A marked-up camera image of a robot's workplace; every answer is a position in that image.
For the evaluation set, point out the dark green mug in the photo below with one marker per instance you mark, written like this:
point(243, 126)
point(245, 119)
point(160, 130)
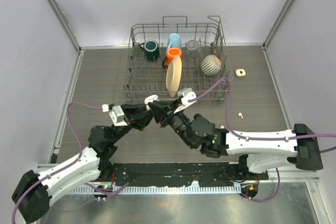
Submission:
point(151, 50)

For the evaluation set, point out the white earbud charging case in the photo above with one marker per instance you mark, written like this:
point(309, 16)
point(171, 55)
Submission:
point(150, 99)

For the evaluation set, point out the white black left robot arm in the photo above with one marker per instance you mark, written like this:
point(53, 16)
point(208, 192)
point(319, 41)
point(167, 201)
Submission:
point(37, 192)

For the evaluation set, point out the beige plate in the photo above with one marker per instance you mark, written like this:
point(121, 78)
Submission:
point(173, 76)

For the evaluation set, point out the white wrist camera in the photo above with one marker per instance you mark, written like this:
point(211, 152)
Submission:
point(185, 95)
point(117, 116)

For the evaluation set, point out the striped ceramic bowl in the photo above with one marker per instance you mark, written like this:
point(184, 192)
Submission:
point(211, 65)

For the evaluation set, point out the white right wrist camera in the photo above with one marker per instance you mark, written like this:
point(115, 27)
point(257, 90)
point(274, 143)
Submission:
point(185, 95)

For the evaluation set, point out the white slotted cable duct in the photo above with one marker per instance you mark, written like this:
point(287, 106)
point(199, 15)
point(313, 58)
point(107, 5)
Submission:
point(194, 188)

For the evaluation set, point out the light blue mug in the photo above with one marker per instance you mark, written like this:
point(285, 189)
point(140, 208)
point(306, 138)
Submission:
point(174, 41)

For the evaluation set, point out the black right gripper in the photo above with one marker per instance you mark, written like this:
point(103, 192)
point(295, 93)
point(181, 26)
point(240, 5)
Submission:
point(163, 110)

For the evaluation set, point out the grey wire dish rack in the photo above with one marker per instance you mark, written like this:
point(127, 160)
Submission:
point(143, 78)

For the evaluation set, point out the orange mug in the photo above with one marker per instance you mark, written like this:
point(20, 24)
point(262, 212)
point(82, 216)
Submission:
point(170, 55)

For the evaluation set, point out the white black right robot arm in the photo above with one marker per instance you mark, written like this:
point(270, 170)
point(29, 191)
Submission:
point(258, 151)

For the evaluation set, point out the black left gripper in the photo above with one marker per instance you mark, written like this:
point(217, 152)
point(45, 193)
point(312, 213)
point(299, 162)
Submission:
point(136, 115)

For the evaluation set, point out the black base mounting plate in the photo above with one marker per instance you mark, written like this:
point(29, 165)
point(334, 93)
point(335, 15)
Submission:
point(177, 174)

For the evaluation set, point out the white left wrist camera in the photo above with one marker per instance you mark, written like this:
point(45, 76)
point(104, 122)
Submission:
point(117, 116)

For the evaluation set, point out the clear glass cup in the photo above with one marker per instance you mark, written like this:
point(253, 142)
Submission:
point(193, 49)

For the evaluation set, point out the beige small earbud case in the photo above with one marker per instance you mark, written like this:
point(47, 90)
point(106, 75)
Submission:
point(240, 72)

